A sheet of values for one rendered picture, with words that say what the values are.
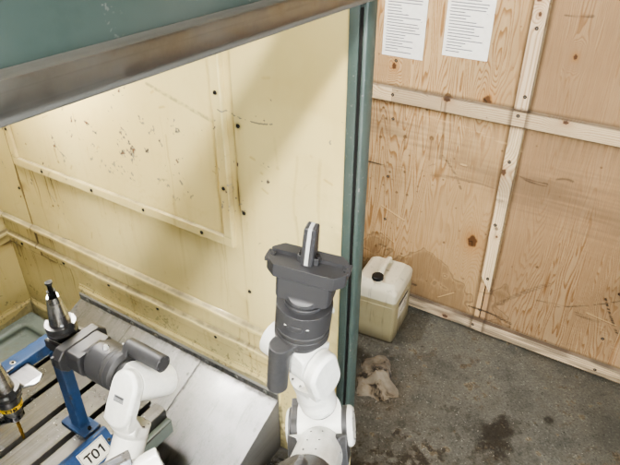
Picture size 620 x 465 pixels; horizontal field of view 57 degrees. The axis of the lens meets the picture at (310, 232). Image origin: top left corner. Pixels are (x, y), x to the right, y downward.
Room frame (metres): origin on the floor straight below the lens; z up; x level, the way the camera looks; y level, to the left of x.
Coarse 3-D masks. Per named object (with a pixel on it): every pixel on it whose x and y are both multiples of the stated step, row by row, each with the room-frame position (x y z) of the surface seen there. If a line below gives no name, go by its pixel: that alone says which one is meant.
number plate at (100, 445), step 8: (96, 440) 0.95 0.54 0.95; (104, 440) 0.96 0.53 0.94; (88, 448) 0.93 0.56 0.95; (96, 448) 0.94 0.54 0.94; (104, 448) 0.94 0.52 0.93; (80, 456) 0.91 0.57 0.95; (88, 456) 0.91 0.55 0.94; (96, 456) 0.92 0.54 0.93; (104, 456) 0.93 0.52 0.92; (88, 464) 0.90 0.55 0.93; (96, 464) 0.91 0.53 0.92
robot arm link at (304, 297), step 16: (272, 256) 0.68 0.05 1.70; (288, 256) 0.69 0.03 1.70; (336, 256) 0.69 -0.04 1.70; (272, 272) 0.67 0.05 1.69; (288, 272) 0.66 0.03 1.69; (304, 272) 0.65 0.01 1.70; (320, 272) 0.66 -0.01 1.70; (336, 272) 0.66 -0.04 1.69; (288, 288) 0.67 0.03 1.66; (304, 288) 0.66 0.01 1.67; (320, 288) 0.65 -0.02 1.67; (336, 288) 0.65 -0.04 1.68; (288, 304) 0.67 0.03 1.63; (304, 304) 0.66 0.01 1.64; (320, 304) 0.65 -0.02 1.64; (288, 320) 0.65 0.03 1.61; (304, 320) 0.64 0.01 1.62; (320, 320) 0.65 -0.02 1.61; (288, 336) 0.65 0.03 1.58; (304, 336) 0.65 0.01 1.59; (320, 336) 0.66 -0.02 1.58
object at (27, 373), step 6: (24, 366) 0.95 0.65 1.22; (30, 366) 0.95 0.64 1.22; (12, 372) 0.93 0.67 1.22; (18, 372) 0.93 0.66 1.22; (24, 372) 0.93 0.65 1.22; (30, 372) 0.93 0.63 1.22; (36, 372) 0.93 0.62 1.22; (42, 372) 0.93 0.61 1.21; (18, 378) 0.91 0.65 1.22; (24, 378) 0.91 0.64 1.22; (30, 378) 0.91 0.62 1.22; (36, 378) 0.91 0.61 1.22; (24, 384) 0.90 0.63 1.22; (30, 384) 0.90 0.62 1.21
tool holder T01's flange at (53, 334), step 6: (72, 318) 0.92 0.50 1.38; (48, 324) 0.91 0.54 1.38; (72, 324) 0.91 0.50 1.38; (48, 330) 0.89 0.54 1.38; (54, 330) 0.89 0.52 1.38; (60, 330) 0.89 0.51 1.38; (66, 330) 0.89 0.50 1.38; (72, 330) 0.91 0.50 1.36; (48, 336) 0.89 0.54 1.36; (54, 336) 0.89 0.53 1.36; (60, 336) 0.89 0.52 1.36; (66, 336) 0.89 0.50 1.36
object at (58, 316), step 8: (56, 296) 0.91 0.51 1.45; (48, 304) 0.90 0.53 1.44; (56, 304) 0.90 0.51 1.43; (64, 304) 0.92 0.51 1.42; (48, 312) 0.90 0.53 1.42; (56, 312) 0.90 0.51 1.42; (64, 312) 0.91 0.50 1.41; (48, 320) 0.90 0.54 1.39; (56, 320) 0.90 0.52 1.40; (64, 320) 0.90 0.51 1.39
